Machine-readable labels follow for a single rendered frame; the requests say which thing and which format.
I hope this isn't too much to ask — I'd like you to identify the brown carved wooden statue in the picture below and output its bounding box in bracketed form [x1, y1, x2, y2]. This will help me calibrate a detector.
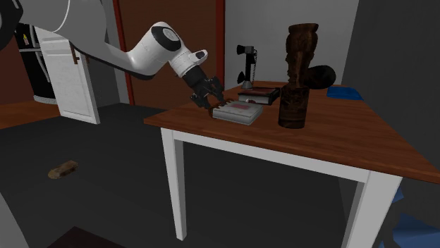
[277, 23, 337, 130]

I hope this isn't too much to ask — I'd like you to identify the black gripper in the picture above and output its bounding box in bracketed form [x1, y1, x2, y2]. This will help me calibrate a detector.
[181, 65, 226, 110]

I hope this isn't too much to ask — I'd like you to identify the small brown ridged object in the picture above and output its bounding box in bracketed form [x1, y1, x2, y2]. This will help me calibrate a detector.
[207, 99, 236, 112]

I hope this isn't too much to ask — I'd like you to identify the wooden table with white legs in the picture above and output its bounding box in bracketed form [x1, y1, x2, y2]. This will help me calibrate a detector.
[143, 80, 440, 248]

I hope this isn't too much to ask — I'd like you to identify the blue furniture piece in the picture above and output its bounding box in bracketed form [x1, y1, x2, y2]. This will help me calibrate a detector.
[391, 186, 440, 248]

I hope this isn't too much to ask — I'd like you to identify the dark red book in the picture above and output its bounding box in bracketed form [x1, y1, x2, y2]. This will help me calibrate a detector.
[237, 86, 281, 106]

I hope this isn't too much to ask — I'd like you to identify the white door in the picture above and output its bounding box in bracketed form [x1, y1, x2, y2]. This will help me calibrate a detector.
[34, 26, 102, 125]

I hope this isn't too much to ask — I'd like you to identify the black refrigerator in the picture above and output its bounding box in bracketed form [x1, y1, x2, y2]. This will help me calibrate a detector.
[13, 23, 58, 105]

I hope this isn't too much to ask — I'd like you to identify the brown lump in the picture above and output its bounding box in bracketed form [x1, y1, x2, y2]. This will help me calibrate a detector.
[47, 159, 79, 180]

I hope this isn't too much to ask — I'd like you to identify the grey book with pink label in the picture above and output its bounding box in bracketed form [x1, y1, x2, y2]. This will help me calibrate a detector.
[212, 99, 264, 127]

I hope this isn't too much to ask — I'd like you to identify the black candlestick telephone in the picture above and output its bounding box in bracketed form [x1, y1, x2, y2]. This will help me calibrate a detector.
[236, 44, 258, 91]

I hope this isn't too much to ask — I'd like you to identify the blue flat cloth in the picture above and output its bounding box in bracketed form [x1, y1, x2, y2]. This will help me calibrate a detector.
[326, 86, 365, 101]

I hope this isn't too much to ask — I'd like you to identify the brown door with red frame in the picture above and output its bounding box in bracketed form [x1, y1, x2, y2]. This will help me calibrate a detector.
[112, 0, 226, 111]

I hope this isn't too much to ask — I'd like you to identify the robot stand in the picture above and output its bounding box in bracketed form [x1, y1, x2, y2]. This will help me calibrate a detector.
[47, 225, 126, 248]

